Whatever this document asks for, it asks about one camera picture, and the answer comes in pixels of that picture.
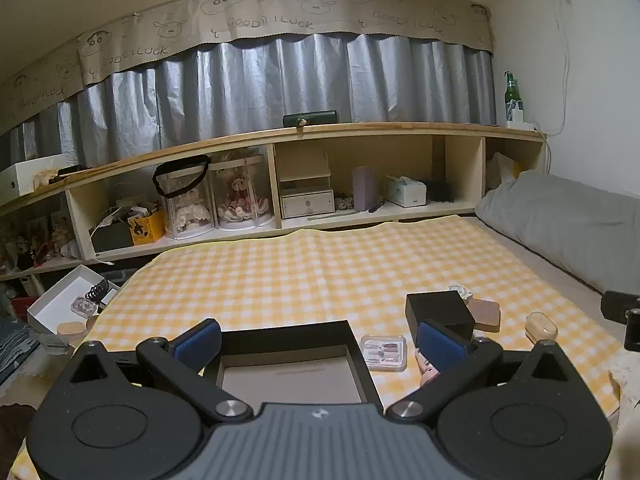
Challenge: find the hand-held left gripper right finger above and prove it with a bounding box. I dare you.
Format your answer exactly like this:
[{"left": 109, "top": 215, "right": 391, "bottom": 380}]
[{"left": 387, "top": 319, "right": 576, "bottom": 421}]

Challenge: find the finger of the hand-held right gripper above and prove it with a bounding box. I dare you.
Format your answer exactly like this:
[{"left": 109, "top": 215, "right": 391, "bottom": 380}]
[{"left": 600, "top": 289, "right": 640, "bottom": 322}]

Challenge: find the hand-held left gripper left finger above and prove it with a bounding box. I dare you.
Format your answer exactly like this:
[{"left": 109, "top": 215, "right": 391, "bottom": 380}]
[{"left": 65, "top": 317, "right": 256, "bottom": 423}]

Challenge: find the pink eyelash curler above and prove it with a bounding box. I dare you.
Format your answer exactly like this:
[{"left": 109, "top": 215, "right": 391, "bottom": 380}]
[{"left": 414, "top": 350, "right": 442, "bottom": 388}]

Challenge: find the small black box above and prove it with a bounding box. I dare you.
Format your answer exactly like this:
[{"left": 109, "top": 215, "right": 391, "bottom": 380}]
[{"left": 405, "top": 291, "right": 476, "bottom": 343}]

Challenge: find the brown wooden square box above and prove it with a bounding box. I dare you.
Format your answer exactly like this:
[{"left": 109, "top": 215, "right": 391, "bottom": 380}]
[{"left": 470, "top": 297, "right": 502, "bottom": 333}]

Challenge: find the clear press-on nail case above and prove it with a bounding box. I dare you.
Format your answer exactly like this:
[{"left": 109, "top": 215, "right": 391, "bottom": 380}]
[{"left": 360, "top": 332, "right": 407, "bottom": 372}]

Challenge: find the large black box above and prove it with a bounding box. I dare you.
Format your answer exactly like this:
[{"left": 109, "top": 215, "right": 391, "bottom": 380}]
[{"left": 200, "top": 319, "right": 383, "bottom": 406}]

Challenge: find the white printed blanket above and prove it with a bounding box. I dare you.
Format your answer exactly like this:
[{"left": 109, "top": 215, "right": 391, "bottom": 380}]
[{"left": 607, "top": 347, "right": 640, "bottom": 431}]

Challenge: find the grey bed sheet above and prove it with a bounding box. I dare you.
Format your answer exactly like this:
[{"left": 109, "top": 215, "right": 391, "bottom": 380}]
[{"left": 470, "top": 215, "right": 640, "bottom": 361}]

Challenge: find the grey pillow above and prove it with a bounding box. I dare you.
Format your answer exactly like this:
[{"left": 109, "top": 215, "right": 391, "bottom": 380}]
[{"left": 474, "top": 170, "right": 640, "bottom": 296}]

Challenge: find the black hair claw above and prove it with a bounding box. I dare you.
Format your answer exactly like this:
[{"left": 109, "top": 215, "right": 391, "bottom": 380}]
[{"left": 84, "top": 281, "right": 110, "bottom": 306}]

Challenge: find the small clear nail case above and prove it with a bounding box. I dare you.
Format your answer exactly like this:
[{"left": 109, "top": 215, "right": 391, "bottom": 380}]
[{"left": 70, "top": 296, "right": 100, "bottom": 318}]

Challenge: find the yellow checkered cloth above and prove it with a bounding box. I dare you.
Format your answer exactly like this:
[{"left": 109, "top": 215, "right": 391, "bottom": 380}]
[{"left": 15, "top": 214, "right": 623, "bottom": 480}]

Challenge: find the yellow cartoon box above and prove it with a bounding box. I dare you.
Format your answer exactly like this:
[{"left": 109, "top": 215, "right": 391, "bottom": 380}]
[{"left": 127, "top": 210, "right": 166, "bottom": 246}]

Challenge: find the wooden oval box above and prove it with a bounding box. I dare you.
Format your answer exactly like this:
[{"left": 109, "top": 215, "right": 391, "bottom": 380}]
[{"left": 56, "top": 321, "right": 91, "bottom": 346}]

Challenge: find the white shallow box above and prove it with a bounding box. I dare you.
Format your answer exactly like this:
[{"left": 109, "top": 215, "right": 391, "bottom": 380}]
[{"left": 26, "top": 265, "right": 121, "bottom": 336}]

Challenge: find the white tissue box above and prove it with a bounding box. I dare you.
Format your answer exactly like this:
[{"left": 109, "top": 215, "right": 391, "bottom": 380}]
[{"left": 384, "top": 175, "right": 427, "bottom": 208}]

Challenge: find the purple container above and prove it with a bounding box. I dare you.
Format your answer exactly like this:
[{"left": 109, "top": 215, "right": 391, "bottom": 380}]
[{"left": 351, "top": 165, "right": 377, "bottom": 212}]

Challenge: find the white plastic bag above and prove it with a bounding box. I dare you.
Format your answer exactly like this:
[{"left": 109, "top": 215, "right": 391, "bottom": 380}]
[{"left": 487, "top": 152, "right": 523, "bottom": 191}]

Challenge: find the red box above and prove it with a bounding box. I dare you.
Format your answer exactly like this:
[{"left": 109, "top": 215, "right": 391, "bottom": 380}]
[{"left": 7, "top": 296, "right": 38, "bottom": 321}]

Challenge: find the folded blue-grey cloth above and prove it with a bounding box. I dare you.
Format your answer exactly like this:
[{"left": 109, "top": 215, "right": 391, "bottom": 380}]
[{"left": 0, "top": 317, "right": 36, "bottom": 386}]

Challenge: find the cluster of small figurines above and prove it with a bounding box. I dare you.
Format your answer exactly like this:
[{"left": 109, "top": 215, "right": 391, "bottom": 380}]
[{"left": 0, "top": 210, "right": 81, "bottom": 271}]

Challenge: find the long wooden shelf unit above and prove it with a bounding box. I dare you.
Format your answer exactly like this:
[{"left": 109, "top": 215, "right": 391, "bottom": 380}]
[{"left": 0, "top": 121, "right": 548, "bottom": 281}]

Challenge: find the green glass bottle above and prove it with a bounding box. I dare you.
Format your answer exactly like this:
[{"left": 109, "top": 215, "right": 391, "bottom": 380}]
[{"left": 504, "top": 71, "right": 524, "bottom": 121}]

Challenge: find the white storage box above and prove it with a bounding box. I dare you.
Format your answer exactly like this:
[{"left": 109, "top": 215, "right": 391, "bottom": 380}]
[{"left": 0, "top": 154, "right": 68, "bottom": 198}]

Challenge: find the dark green case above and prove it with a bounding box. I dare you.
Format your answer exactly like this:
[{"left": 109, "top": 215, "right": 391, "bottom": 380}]
[{"left": 282, "top": 110, "right": 337, "bottom": 128}]

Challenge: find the grey curtain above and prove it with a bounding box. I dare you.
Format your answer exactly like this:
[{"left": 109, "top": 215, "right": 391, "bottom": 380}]
[{"left": 0, "top": 32, "right": 498, "bottom": 186}]

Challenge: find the beige cartoon curtain valance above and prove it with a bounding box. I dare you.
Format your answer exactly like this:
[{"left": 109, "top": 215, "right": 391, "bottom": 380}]
[{"left": 0, "top": 0, "right": 496, "bottom": 133}]

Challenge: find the clear doll case black handle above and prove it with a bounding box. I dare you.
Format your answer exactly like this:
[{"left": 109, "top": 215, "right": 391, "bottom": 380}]
[{"left": 152, "top": 155, "right": 213, "bottom": 240}]

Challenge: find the black box with white cord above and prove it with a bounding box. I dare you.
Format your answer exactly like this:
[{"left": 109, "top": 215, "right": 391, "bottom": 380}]
[{"left": 92, "top": 220, "right": 135, "bottom": 253}]

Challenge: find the white cable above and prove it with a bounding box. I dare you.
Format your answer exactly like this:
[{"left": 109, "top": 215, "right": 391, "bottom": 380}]
[{"left": 542, "top": 0, "right": 571, "bottom": 136}]

